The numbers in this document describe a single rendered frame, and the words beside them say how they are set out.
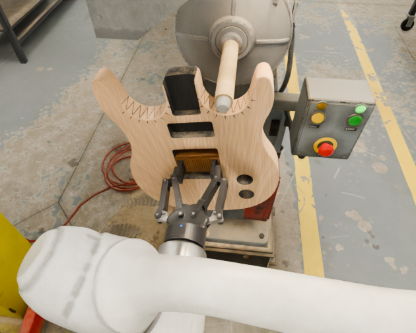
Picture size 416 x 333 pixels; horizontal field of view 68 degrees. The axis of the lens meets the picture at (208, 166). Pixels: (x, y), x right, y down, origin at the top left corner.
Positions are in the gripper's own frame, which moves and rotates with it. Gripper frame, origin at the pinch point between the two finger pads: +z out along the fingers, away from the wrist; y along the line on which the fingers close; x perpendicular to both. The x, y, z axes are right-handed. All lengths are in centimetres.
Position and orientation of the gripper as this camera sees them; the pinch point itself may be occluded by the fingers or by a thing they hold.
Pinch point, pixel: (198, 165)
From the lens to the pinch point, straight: 68.6
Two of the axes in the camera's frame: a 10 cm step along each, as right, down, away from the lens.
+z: 1.1, -7.5, 6.6
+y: 9.8, -0.2, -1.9
